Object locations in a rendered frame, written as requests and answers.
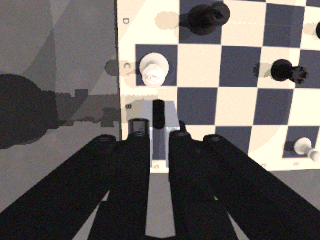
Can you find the cream and grey chessboard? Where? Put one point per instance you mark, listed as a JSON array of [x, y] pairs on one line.
[[221, 82]]

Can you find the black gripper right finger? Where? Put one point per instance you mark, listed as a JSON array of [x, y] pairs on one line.
[[262, 206]]

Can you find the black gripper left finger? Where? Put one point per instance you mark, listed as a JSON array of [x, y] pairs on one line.
[[58, 205]]

